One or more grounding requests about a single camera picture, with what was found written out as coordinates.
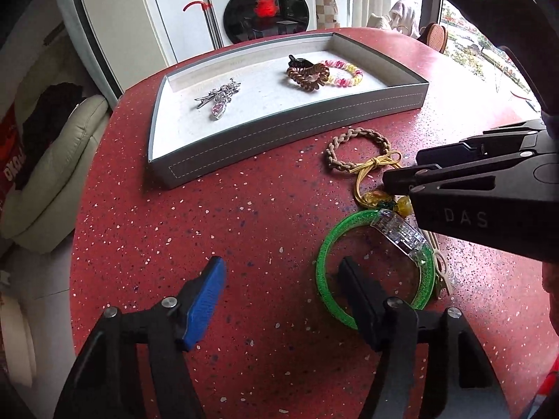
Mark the white mop pole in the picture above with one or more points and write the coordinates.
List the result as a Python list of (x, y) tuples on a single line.
[(214, 22)]

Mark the black claw hair clip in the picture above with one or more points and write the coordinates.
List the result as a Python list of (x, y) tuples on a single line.
[(301, 62)]

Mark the red printed blanket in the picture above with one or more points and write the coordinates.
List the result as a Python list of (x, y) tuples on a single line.
[(11, 152)]

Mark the cream leather armchair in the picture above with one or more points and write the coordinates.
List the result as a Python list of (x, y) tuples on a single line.
[(52, 183)]

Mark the grey garment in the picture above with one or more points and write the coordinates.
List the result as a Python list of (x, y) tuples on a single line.
[(404, 15)]

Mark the wicker chair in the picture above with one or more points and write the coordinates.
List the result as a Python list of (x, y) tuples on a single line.
[(436, 37)]

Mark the grey jewelry tray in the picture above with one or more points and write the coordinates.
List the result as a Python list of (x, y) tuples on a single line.
[(262, 96)]

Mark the black clothes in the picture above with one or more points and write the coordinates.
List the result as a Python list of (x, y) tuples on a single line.
[(52, 113)]

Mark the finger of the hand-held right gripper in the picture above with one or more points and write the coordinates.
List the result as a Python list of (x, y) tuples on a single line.
[(480, 148), (419, 179)]

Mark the white planter pot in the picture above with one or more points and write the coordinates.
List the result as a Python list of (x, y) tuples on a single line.
[(17, 340)]

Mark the clear plastic hair clip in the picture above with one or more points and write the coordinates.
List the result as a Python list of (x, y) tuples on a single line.
[(401, 235)]

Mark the green glitter bangle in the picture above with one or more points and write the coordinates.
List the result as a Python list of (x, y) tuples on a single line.
[(325, 266)]

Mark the beige hair clip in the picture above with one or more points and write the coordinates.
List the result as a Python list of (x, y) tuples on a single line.
[(441, 266)]

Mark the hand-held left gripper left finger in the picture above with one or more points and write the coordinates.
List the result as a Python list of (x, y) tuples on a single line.
[(203, 301)]

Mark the checkered bag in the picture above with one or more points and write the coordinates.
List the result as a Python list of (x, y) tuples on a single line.
[(326, 0)]

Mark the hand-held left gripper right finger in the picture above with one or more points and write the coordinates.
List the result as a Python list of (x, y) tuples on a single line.
[(362, 301)]

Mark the red hook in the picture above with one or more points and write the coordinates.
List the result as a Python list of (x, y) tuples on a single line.
[(196, 5)]

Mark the silver star hair clip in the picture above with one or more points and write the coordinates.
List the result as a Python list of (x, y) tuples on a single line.
[(205, 98)]

